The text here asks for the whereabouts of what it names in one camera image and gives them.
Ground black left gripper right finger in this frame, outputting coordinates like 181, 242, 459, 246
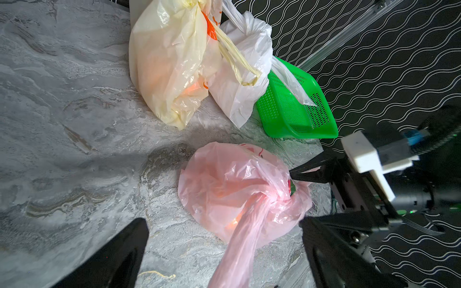
300, 217, 407, 288

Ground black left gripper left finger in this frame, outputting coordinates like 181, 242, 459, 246
54, 218, 149, 288

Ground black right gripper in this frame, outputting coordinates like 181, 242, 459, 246
289, 150, 404, 252

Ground pink plastic bag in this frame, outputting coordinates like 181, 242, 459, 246
178, 142, 312, 288

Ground white plastic bag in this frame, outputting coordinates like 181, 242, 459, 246
209, 1, 314, 128

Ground yellow plastic bag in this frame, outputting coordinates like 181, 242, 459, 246
128, 0, 263, 131

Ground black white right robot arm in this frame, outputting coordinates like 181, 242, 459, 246
290, 105, 461, 248

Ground green plastic basket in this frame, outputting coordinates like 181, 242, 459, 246
256, 60, 339, 139

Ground aluminium corner post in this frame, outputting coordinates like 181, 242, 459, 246
298, 0, 402, 72

